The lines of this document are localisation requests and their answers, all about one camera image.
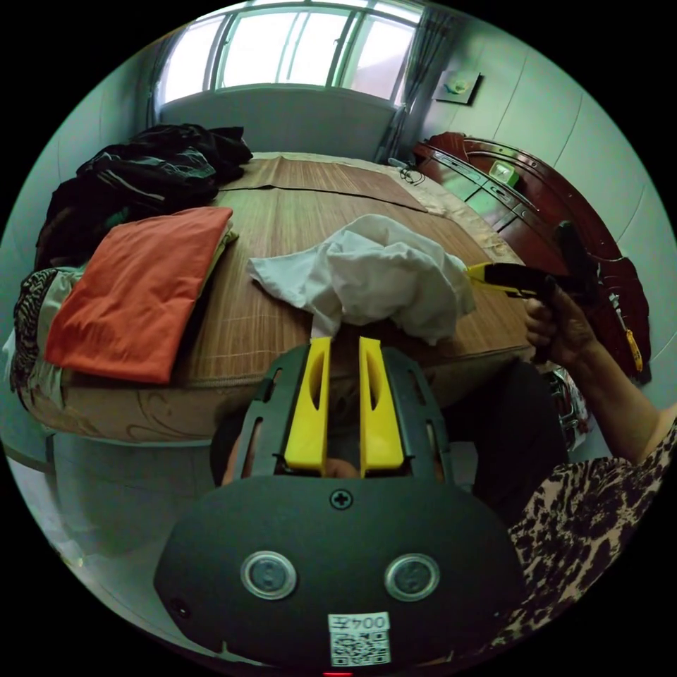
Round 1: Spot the framed wall picture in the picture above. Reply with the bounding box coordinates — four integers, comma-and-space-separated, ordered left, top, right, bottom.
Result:
432, 71, 483, 108

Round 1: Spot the pile of clothes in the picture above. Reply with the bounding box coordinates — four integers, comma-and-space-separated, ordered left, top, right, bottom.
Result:
2, 123, 256, 386

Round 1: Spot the grey curtain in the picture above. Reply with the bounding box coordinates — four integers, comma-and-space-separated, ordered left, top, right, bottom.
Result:
374, 8, 457, 166

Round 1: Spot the white t-shirt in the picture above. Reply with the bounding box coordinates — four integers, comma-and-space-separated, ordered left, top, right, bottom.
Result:
247, 213, 477, 347

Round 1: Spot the dark red wooden headboard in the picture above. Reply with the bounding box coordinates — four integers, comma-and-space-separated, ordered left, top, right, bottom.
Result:
411, 130, 652, 379

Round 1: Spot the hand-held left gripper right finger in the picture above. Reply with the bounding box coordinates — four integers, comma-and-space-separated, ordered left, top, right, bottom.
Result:
359, 336, 405, 472

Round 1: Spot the person's body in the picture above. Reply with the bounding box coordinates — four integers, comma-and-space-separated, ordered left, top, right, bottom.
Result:
422, 360, 677, 654

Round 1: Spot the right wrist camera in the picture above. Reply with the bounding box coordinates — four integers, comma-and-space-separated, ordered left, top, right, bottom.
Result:
555, 221, 599, 297

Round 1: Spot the bed with woven mat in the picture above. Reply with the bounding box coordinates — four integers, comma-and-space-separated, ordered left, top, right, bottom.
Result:
18, 150, 536, 446

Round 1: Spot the window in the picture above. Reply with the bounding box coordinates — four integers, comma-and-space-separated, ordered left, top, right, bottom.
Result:
157, 0, 425, 106

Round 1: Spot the person's right hand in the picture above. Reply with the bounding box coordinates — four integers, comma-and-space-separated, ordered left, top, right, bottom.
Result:
523, 288, 605, 367

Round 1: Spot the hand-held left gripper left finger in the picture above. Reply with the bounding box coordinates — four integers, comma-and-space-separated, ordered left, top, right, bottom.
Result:
283, 337, 333, 472

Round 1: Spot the person's right forearm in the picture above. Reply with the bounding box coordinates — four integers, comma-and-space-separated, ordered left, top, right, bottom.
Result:
576, 338, 677, 468

